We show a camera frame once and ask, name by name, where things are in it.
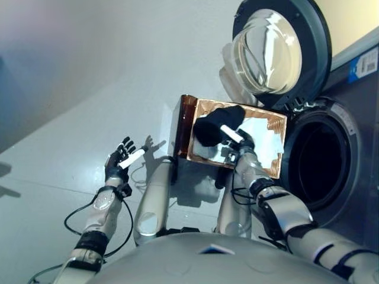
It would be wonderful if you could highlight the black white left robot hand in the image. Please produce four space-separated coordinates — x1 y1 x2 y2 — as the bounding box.
105 136 146 182

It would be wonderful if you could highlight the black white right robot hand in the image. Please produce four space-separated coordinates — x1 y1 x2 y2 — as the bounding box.
221 125 256 152

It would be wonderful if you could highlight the white basket liner cloth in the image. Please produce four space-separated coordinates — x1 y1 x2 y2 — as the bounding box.
192 117 285 167

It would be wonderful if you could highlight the large black garment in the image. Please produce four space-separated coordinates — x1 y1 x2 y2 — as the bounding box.
192 105 246 148

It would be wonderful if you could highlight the grey front-load washing machine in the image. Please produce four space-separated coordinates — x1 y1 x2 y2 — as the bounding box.
280 28 379 249

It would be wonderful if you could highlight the wicker laundry basket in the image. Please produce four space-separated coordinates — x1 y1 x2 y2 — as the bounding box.
186 98 288 180

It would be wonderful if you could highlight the silver left robot leg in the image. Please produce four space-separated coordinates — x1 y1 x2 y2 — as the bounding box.
133 156 178 246

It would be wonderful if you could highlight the round glass washer door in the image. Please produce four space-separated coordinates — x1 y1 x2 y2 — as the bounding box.
218 0 333 109

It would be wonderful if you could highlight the grey robot torso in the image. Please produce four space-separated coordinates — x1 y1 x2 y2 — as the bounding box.
88 232 350 284

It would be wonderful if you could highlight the blue white washer sticker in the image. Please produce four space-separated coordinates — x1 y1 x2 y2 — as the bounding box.
348 46 379 83

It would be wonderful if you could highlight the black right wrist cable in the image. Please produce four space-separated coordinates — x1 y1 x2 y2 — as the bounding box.
230 186 258 205

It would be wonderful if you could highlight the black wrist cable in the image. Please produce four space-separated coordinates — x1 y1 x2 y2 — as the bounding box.
230 186 258 205
63 189 134 258

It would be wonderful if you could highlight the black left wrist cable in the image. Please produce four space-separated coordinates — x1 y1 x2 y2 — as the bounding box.
63 189 134 258

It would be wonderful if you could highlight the black left elbow cable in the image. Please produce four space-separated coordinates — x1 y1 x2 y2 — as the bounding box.
27 264 68 284

